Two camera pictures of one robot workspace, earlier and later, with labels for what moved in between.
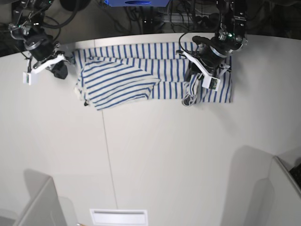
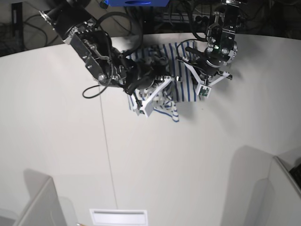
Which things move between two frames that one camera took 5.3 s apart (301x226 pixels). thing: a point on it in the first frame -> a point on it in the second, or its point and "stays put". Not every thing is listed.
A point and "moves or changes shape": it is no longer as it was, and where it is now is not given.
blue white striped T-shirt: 110,76 moves or changes shape
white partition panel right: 276,200 stays put
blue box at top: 137,3 stays put
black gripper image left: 43,47 -> 142,76
